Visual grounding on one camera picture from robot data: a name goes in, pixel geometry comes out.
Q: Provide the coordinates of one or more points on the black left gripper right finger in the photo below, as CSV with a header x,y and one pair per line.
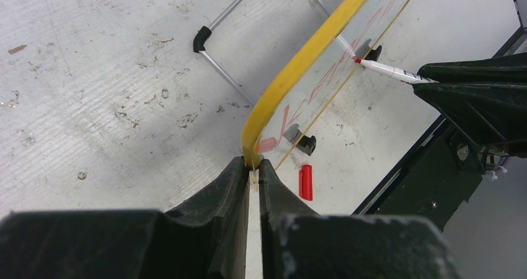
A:
x,y
279,210

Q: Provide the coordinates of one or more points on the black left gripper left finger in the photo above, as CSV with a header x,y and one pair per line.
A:
x,y
211,227

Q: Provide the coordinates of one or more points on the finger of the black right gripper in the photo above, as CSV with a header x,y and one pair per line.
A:
x,y
490,115
505,69

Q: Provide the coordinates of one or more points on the red marker cap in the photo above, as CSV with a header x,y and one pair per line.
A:
x,y
306,182

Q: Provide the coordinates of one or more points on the white marker pen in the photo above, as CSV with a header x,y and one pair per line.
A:
x,y
394,72

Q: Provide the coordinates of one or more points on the yellow framed whiteboard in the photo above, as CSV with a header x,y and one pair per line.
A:
x,y
307,85

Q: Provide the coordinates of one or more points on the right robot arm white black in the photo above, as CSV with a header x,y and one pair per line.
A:
x,y
490,159

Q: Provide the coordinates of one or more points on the black whiteboard foot left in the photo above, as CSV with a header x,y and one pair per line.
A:
x,y
307,144

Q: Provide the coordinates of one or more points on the black whiteboard foot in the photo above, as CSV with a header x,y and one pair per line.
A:
x,y
374,54
307,144

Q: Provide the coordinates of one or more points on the black whiteboard foot right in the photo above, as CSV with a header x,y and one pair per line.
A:
x,y
374,54

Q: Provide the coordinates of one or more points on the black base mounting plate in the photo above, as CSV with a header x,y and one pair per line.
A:
x,y
436,175

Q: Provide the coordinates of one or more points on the metal whiteboard stand frame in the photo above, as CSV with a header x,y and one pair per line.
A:
x,y
252,40

